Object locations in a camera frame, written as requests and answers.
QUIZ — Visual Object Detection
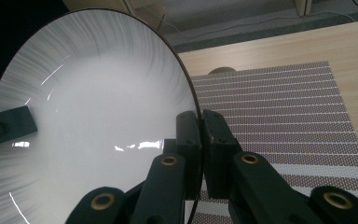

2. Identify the beige wooden leg panel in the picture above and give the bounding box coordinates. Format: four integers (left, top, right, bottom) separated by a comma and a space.
124, 0, 167, 32
293, 0, 313, 17

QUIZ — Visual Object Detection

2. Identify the white floor cable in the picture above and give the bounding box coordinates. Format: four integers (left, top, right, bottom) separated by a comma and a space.
167, 10, 356, 42

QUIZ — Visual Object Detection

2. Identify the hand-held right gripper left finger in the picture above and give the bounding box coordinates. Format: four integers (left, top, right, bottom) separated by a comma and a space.
130, 110, 204, 224

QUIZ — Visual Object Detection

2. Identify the striped grey woven placemat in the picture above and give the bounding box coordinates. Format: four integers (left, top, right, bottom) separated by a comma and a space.
185, 60, 358, 224

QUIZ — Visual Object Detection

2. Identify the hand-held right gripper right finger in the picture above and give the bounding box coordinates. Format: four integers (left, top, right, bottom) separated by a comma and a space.
202, 108, 324, 224

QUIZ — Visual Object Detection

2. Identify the white plate with dark rim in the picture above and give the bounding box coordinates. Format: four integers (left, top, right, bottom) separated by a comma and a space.
0, 7, 204, 224

